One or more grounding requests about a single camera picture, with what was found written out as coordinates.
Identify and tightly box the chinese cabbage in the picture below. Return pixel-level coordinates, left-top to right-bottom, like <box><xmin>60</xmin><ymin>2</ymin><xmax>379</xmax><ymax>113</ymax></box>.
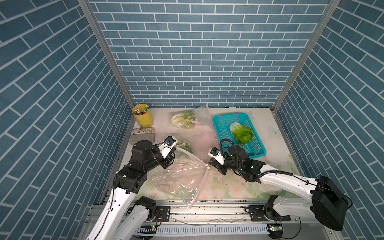
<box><xmin>230</xmin><ymin>123</ymin><xmax>254</xmax><ymax>146</ymax></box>
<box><xmin>175</xmin><ymin>136</ymin><xmax>194</xmax><ymax>154</ymax></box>
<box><xmin>171</xmin><ymin>111</ymin><xmax>200</xmax><ymax>129</ymax></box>

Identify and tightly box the zip-top bag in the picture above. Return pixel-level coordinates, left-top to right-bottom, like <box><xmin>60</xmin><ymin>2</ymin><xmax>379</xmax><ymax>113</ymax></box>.
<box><xmin>139</xmin><ymin>164</ymin><xmax>210</xmax><ymax>208</ymax></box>
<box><xmin>170</xmin><ymin>105</ymin><xmax>214</xmax><ymax>129</ymax></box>
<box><xmin>168</xmin><ymin>134</ymin><xmax>209</xmax><ymax>182</ymax></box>

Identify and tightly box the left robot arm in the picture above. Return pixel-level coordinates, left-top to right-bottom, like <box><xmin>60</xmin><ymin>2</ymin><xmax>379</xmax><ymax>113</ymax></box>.
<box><xmin>87</xmin><ymin>136</ymin><xmax>178</xmax><ymax>240</ymax></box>

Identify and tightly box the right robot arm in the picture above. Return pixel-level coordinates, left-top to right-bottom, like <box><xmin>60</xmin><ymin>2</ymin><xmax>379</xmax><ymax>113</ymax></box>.
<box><xmin>208</xmin><ymin>145</ymin><xmax>352</xmax><ymax>231</ymax></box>

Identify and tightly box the teal plastic basket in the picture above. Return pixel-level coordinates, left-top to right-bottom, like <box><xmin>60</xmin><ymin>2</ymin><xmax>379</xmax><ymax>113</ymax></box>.
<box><xmin>213</xmin><ymin>113</ymin><xmax>267</xmax><ymax>159</ymax></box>

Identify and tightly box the grey rectangular box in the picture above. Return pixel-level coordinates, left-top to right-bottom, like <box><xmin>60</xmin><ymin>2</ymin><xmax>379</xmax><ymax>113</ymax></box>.
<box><xmin>129</xmin><ymin>133</ymin><xmax>155</xmax><ymax>145</ymax></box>

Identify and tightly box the yellow pen cup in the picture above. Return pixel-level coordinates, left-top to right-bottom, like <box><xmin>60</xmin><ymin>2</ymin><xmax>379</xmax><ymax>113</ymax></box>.
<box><xmin>132</xmin><ymin>104</ymin><xmax>153</xmax><ymax>127</ymax></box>

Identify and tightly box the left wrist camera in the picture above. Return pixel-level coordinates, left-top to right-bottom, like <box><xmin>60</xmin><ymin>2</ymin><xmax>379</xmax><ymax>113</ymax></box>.
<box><xmin>158</xmin><ymin>136</ymin><xmax>178</xmax><ymax>159</ymax></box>

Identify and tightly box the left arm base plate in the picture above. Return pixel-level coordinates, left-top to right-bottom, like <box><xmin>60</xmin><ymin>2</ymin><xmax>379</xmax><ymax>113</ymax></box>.
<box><xmin>151</xmin><ymin>206</ymin><xmax>171</xmax><ymax>225</ymax></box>

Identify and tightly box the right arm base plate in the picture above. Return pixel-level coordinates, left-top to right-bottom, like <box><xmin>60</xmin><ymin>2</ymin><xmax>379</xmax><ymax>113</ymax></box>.
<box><xmin>244</xmin><ymin>205</ymin><xmax>291</xmax><ymax>222</ymax></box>

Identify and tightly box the white vented cable duct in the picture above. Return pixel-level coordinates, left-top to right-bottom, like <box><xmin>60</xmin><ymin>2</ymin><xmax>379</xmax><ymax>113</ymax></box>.
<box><xmin>134</xmin><ymin>224</ymin><xmax>270</xmax><ymax>237</ymax></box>

